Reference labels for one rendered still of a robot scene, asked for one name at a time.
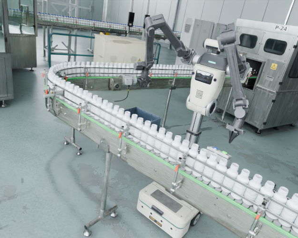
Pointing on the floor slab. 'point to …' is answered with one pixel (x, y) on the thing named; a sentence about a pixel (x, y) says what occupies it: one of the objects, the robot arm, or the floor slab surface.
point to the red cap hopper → (49, 28)
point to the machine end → (272, 73)
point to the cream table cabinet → (118, 49)
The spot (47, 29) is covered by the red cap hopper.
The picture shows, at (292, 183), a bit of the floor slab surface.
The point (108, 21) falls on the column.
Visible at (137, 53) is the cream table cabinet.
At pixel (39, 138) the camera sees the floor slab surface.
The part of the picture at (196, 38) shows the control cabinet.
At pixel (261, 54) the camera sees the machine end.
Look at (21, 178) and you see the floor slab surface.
